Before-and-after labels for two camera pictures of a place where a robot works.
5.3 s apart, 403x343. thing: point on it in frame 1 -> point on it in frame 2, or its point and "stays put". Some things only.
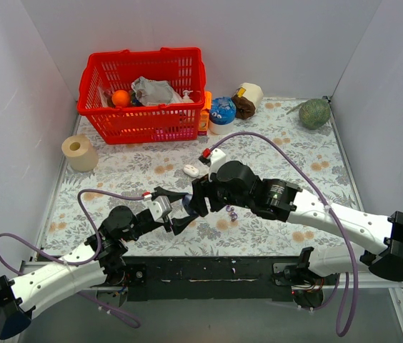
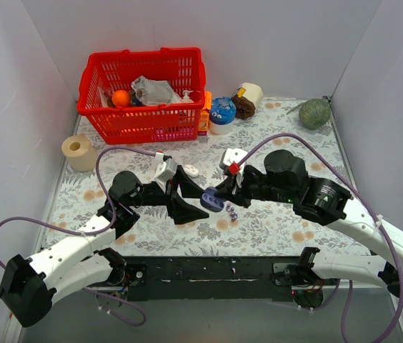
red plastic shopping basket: [183, 69] stays put
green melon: [314, 113] stays put
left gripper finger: [169, 195] -> [188, 188]
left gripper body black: [167, 221] -> [172, 192]
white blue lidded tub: [222, 111] stays put
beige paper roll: [82, 155] stays put
